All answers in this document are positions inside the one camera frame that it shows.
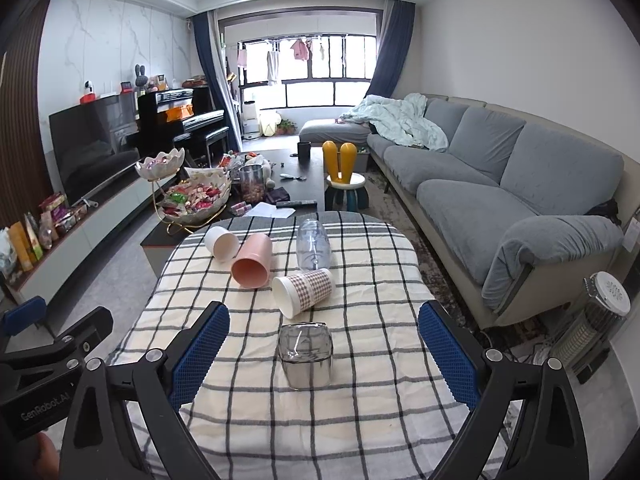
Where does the checked paper cup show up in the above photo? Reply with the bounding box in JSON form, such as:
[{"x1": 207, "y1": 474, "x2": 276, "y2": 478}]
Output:
[{"x1": 271, "y1": 268, "x2": 335, "y2": 320}]

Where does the person's left hand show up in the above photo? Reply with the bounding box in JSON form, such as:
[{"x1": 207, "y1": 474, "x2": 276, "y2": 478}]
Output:
[{"x1": 27, "y1": 432, "x2": 63, "y2": 480}]

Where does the square steel cup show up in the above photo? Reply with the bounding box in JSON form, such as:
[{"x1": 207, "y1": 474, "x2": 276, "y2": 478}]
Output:
[{"x1": 276, "y1": 321, "x2": 335, "y2": 390}]

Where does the white cup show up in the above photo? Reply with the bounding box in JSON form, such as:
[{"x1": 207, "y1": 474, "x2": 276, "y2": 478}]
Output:
[{"x1": 204, "y1": 226, "x2": 241, "y2": 262}]

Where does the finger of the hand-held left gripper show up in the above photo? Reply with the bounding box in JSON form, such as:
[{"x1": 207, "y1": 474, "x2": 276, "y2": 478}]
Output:
[
  {"x1": 0, "y1": 296, "x2": 47, "y2": 356},
  {"x1": 10, "y1": 306, "x2": 115, "y2": 376}
]

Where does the black upright piano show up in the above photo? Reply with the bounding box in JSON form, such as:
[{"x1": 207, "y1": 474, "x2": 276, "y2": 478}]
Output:
[{"x1": 137, "y1": 86, "x2": 226, "y2": 161}]

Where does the two-tier snack bowl stand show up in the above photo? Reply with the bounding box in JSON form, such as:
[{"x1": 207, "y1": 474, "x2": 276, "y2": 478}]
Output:
[{"x1": 135, "y1": 149, "x2": 233, "y2": 236}]

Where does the grey television cabinet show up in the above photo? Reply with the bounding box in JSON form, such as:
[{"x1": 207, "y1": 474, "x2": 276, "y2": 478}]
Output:
[{"x1": 0, "y1": 170, "x2": 176, "y2": 306}]

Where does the blue curtain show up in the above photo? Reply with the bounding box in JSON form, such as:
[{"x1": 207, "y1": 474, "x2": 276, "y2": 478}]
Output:
[
  {"x1": 192, "y1": 10, "x2": 241, "y2": 153},
  {"x1": 367, "y1": 0, "x2": 417, "y2": 101}
]

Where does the black bag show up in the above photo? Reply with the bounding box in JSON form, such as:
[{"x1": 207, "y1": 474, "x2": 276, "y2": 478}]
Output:
[{"x1": 590, "y1": 199, "x2": 623, "y2": 221}]

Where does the white paper sheet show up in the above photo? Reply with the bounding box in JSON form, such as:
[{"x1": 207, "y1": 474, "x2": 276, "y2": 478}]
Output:
[{"x1": 243, "y1": 202, "x2": 296, "y2": 219}]

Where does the yellow rabbit ear stool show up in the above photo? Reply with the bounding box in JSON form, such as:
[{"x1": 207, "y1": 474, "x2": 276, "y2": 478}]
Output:
[{"x1": 321, "y1": 141, "x2": 368, "y2": 212}]

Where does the dark coffee table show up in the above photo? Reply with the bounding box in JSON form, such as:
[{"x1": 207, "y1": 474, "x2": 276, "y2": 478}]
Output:
[{"x1": 140, "y1": 147, "x2": 328, "y2": 263}]

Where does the pink cup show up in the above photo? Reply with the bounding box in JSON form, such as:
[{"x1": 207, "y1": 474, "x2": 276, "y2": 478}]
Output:
[{"x1": 230, "y1": 233, "x2": 273, "y2": 290}]

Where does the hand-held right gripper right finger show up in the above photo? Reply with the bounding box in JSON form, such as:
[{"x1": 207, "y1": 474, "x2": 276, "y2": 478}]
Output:
[{"x1": 418, "y1": 301, "x2": 591, "y2": 480}]

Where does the grey sofa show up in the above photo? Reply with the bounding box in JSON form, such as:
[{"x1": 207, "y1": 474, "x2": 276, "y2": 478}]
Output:
[{"x1": 299, "y1": 92, "x2": 626, "y2": 331}]

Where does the black piano bench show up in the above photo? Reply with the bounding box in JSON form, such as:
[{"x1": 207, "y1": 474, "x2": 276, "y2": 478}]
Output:
[{"x1": 172, "y1": 127, "x2": 230, "y2": 163}]

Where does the row of snack packets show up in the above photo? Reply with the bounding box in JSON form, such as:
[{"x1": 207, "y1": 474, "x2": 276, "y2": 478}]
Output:
[{"x1": 0, "y1": 192, "x2": 88, "y2": 281}]

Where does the flat screen television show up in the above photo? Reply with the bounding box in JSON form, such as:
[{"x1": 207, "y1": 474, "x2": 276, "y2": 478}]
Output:
[{"x1": 48, "y1": 92, "x2": 143, "y2": 206}]

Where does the clear plastic cup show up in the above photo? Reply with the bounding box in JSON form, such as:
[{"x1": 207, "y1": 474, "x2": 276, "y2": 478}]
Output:
[{"x1": 296, "y1": 218, "x2": 332, "y2": 272}]

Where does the white air purifier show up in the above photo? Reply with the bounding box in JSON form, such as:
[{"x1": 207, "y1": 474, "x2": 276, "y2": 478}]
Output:
[{"x1": 241, "y1": 101, "x2": 261, "y2": 140}]

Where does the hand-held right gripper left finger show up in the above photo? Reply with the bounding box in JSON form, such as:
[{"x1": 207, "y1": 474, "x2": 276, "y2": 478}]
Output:
[{"x1": 59, "y1": 301, "x2": 231, "y2": 480}]

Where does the light green blanket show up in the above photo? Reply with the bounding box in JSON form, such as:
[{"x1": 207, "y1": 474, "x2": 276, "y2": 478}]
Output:
[{"x1": 340, "y1": 94, "x2": 449, "y2": 152}]

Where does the electric heater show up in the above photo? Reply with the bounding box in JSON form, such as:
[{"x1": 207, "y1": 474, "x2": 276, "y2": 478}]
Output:
[{"x1": 547, "y1": 271, "x2": 632, "y2": 386}]

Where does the glass jar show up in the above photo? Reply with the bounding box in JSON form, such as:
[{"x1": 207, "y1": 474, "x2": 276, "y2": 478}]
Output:
[{"x1": 238, "y1": 164, "x2": 265, "y2": 204}]

